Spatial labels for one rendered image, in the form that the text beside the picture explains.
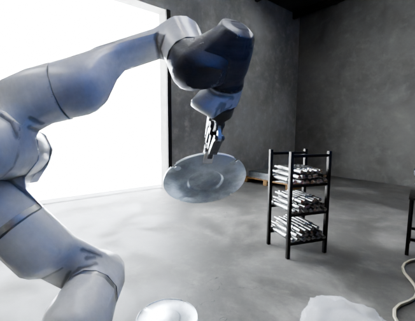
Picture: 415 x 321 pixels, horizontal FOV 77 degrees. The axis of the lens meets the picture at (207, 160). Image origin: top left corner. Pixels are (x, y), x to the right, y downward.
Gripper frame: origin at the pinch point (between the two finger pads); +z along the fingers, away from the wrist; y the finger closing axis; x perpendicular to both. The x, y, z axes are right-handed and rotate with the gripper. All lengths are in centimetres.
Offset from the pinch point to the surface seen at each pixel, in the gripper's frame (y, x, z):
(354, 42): 497, -449, 181
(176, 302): -22, 6, 93
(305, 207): 45, -111, 124
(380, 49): 441, -474, 166
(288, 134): 427, -355, 418
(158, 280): 5, 14, 153
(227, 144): 336, -148, 362
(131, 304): -12, 32, 136
